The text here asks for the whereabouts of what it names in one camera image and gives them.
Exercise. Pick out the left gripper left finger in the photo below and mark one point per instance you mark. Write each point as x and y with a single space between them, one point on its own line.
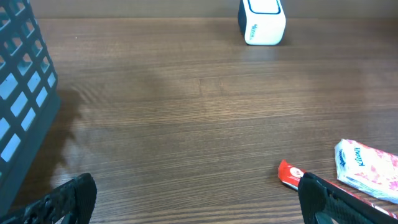
72 202

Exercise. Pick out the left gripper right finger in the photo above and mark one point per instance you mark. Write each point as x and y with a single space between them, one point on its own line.
329 205

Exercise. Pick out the red stick sachet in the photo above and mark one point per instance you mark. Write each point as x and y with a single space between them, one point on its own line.
290 175

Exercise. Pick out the small red candy box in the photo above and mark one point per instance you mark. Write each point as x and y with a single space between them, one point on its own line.
367 169

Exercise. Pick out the white barcode scanner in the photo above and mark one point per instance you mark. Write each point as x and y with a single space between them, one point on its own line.
261 22

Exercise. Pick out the grey plastic shopping basket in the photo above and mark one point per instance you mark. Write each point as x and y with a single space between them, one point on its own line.
29 100

